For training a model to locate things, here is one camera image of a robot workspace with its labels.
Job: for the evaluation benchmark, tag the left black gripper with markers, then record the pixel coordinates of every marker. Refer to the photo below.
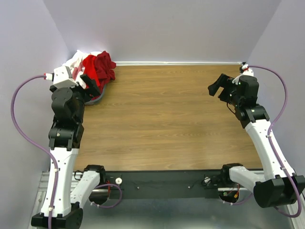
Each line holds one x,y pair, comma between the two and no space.
89,94

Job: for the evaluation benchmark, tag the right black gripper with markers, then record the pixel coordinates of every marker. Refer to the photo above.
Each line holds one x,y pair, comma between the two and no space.
227,83

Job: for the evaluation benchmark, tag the bright red t-shirt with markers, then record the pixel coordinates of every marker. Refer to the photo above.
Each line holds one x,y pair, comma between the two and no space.
89,68

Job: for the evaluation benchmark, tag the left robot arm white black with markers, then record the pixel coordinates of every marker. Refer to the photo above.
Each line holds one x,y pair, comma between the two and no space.
63,205

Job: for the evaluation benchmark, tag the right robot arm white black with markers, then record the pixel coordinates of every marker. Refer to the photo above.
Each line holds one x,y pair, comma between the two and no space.
279,185

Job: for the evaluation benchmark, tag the grey laundry basket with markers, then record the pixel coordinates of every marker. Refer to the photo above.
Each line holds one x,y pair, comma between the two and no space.
98,99

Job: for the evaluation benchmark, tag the dark red t-shirt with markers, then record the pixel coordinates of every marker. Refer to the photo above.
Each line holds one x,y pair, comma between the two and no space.
104,67

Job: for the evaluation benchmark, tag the white t-shirt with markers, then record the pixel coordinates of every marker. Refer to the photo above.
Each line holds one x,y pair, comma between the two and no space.
76,66

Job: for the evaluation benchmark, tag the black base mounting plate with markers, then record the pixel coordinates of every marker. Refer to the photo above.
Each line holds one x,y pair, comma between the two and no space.
170,184

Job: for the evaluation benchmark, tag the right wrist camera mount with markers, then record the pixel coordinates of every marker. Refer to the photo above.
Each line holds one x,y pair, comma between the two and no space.
244,71

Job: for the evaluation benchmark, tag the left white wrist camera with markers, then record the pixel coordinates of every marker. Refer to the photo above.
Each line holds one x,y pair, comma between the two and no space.
61,77

